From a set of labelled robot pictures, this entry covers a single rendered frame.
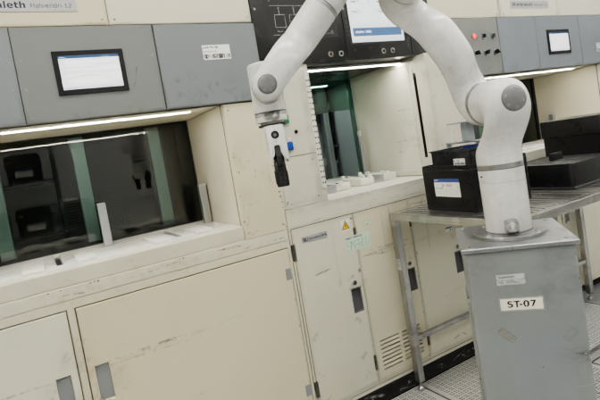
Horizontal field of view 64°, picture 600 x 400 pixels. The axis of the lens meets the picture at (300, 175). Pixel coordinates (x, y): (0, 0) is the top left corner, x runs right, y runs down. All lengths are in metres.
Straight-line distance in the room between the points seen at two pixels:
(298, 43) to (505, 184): 0.66
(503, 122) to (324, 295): 0.96
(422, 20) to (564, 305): 0.81
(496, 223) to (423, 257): 0.83
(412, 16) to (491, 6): 1.32
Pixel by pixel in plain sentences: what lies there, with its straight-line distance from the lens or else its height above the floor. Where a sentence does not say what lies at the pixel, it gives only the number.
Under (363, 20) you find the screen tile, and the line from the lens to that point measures 2.09.
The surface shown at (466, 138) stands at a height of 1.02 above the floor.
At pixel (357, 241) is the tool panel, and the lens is 1.96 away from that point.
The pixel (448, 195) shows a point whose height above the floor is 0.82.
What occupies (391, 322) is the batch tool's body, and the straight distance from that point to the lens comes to 2.13.
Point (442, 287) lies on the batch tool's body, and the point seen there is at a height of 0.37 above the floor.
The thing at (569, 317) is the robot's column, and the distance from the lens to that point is 1.42.
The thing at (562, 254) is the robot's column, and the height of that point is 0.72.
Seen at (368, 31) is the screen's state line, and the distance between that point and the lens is 2.09.
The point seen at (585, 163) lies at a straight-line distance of 2.16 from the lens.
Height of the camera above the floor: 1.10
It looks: 3 degrees down
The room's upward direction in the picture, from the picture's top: 10 degrees counter-clockwise
